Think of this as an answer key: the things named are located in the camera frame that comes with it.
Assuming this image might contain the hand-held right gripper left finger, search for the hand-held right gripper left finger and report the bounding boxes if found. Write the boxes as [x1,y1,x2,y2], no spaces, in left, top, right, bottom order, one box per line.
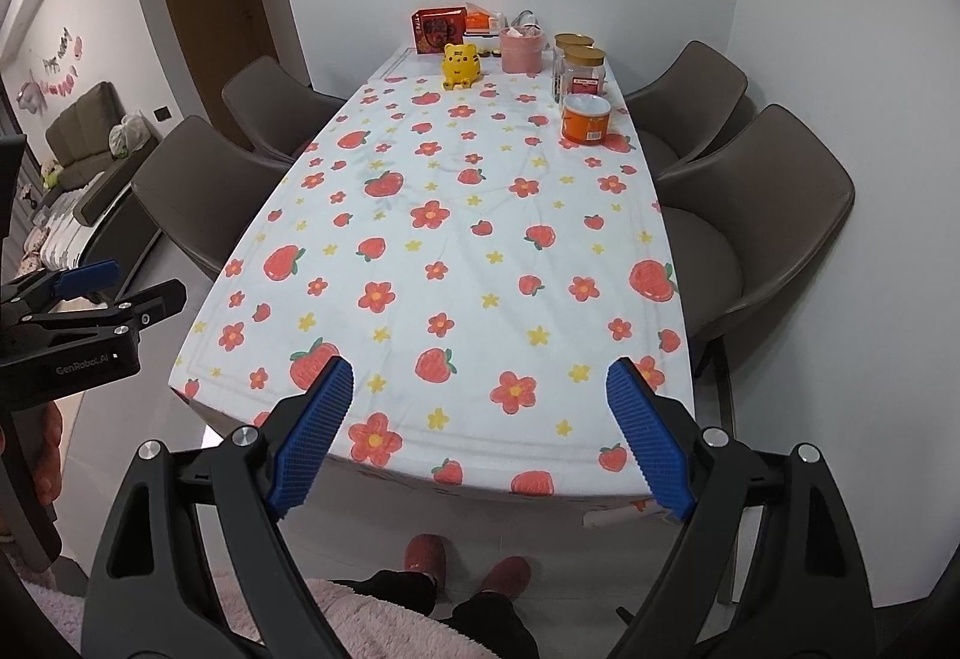
[85,355,355,659]

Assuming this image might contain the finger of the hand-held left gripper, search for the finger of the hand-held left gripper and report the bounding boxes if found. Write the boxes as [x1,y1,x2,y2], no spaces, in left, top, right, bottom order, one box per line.
[0,260,119,316]
[0,278,187,349]

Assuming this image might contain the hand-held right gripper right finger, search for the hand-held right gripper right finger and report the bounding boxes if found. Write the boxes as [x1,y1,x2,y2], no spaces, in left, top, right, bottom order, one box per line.
[606,357,877,659]

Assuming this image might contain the person's left hand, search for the person's left hand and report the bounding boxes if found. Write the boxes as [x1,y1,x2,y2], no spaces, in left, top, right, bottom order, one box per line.
[34,396,67,508]

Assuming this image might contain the striped cloth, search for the striped cloth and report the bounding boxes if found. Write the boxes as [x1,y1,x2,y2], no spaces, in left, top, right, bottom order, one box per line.
[22,186,102,274]

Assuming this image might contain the brown dining chair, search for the brown dining chair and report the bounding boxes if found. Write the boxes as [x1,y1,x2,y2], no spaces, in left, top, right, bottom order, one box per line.
[223,56,347,163]
[624,40,751,180]
[131,116,293,285]
[655,104,856,604]

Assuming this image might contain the white bag on sofa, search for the white bag on sofa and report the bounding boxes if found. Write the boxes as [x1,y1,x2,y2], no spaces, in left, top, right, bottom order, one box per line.
[109,113,158,159]

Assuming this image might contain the grey sofa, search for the grey sofa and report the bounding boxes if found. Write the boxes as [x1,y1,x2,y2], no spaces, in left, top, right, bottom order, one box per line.
[45,81,160,225]

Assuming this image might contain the pink slipper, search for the pink slipper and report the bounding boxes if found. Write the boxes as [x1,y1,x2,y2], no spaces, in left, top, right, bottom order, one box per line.
[476,556,532,596]
[405,534,447,581]

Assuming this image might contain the pink fleece robe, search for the pink fleece robe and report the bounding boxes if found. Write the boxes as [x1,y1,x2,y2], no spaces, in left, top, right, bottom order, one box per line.
[19,575,470,659]

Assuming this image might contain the black trousers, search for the black trousers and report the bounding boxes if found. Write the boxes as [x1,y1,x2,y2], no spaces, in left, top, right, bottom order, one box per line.
[330,569,541,659]

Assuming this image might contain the strawberry flower print tablecloth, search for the strawberry flower print tablecloth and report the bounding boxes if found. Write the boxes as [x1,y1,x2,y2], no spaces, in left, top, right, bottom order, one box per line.
[171,65,687,529]

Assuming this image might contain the orange round can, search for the orange round can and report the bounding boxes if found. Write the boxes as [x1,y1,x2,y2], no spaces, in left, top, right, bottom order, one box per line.
[560,94,614,146]

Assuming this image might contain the clear jar of round snacks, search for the clear jar of round snacks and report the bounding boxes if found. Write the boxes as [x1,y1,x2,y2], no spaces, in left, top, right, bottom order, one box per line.
[561,45,607,105]

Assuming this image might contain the clear jar of seeds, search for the clear jar of seeds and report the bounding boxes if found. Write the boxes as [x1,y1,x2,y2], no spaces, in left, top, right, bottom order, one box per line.
[553,32,595,101]

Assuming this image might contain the yellow tiger toy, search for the yellow tiger toy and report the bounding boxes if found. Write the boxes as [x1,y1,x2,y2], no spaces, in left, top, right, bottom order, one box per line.
[440,44,483,91]

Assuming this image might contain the red patterned box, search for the red patterned box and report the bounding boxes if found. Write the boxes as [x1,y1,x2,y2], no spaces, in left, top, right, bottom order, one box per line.
[411,8,470,56]

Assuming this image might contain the pink bucket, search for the pink bucket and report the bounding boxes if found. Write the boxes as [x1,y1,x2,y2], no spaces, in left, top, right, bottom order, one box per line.
[500,25,542,75]

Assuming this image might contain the orange box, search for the orange box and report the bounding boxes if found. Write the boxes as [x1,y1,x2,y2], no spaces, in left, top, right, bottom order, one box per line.
[465,2,507,34]

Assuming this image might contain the pink wall decoration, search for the pink wall decoration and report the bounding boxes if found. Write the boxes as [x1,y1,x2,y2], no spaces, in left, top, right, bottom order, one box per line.
[15,47,87,109]

